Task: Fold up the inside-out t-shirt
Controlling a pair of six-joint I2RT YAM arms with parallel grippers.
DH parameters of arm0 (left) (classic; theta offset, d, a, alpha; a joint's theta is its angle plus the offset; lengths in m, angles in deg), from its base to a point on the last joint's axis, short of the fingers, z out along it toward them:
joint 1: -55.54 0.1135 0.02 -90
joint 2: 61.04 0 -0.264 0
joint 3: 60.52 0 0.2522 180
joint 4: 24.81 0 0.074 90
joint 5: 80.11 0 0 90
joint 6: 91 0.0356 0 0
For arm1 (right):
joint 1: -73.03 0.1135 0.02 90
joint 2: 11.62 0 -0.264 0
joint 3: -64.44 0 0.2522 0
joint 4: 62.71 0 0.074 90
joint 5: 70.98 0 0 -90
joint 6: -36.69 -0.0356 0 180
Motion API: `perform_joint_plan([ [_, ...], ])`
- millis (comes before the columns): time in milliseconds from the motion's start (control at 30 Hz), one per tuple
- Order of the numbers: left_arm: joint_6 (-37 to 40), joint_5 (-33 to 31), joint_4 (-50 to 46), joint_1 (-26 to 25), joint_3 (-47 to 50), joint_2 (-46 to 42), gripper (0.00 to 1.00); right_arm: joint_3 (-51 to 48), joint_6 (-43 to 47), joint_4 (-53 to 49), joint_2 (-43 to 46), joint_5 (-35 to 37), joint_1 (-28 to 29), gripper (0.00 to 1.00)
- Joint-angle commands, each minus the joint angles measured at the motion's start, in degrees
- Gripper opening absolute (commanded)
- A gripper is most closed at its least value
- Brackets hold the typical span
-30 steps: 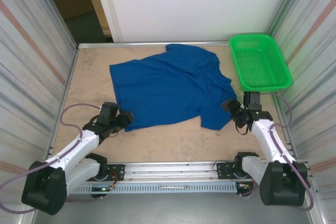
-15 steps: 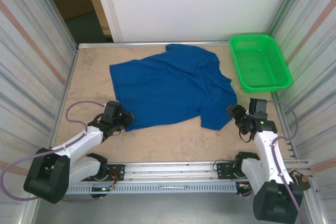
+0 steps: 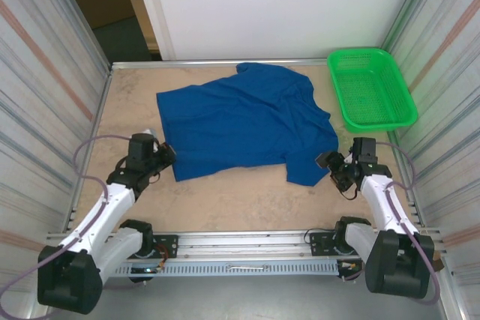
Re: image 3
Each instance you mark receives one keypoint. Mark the blue t-shirt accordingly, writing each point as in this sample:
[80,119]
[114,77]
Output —
[243,117]

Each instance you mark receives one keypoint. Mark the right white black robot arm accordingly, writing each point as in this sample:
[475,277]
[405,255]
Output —
[382,207]

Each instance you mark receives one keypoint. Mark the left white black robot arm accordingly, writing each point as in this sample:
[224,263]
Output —
[101,219]

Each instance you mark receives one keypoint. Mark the aluminium table edge bar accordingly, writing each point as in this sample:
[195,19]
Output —
[187,63]

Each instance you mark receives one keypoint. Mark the green plastic basket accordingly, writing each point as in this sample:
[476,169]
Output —
[382,87]

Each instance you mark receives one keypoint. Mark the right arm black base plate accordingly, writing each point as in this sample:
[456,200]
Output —
[318,245]

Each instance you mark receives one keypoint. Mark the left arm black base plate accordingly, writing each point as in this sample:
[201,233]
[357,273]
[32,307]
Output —
[167,247]

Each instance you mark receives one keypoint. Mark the aluminium mounting rail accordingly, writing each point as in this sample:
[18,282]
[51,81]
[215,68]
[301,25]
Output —
[243,241]

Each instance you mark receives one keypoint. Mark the beige door frame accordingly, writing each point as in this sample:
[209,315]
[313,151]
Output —
[139,5]

